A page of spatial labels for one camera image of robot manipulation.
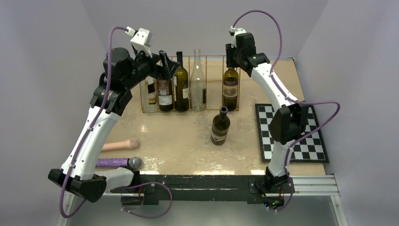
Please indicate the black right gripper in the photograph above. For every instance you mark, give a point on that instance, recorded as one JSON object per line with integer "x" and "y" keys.
{"x": 229, "y": 63}

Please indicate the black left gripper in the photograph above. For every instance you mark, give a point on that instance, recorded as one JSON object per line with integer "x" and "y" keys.
{"x": 165, "y": 70}

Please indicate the dark brown bottle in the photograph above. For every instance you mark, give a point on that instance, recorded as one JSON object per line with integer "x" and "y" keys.
{"x": 181, "y": 86}

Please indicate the green wine bottle silver neck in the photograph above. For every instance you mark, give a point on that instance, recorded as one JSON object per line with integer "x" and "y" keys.
{"x": 165, "y": 93}

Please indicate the green bottle silver foil neck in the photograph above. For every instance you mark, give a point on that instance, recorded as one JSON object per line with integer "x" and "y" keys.
{"x": 230, "y": 89}

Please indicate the clear liquor bottle black cap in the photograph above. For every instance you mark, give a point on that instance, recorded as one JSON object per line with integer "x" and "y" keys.
{"x": 148, "y": 95}

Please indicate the clear glass bottle front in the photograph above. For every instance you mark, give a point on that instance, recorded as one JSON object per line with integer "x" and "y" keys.
{"x": 198, "y": 84}

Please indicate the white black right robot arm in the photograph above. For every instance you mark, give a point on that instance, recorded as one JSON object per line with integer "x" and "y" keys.
{"x": 290, "y": 115}

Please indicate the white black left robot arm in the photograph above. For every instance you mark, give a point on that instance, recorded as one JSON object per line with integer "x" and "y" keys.
{"x": 127, "y": 72}

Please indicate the beige toy microphone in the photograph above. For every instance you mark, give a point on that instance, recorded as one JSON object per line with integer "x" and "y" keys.
{"x": 127, "y": 144}

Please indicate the purple glitter microphone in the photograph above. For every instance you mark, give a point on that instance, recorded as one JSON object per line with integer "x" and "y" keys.
{"x": 134, "y": 162}

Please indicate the black white chessboard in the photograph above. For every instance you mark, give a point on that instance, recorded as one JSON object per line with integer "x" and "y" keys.
{"x": 310, "y": 150}

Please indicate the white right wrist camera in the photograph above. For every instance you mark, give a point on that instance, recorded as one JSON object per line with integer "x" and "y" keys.
{"x": 234, "y": 32}

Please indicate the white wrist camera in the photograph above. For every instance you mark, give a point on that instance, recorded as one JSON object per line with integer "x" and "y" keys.
{"x": 141, "y": 40}
{"x": 234, "y": 32}

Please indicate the gold wire wine rack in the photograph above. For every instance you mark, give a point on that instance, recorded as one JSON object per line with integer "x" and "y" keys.
{"x": 213, "y": 67}

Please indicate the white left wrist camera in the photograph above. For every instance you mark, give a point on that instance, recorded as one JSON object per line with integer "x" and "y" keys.
{"x": 141, "y": 40}

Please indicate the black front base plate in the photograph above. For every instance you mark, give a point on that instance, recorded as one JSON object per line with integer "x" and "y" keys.
{"x": 216, "y": 188}

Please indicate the aluminium table edge rail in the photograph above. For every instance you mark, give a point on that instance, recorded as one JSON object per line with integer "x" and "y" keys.
{"x": 77, "y": 174}

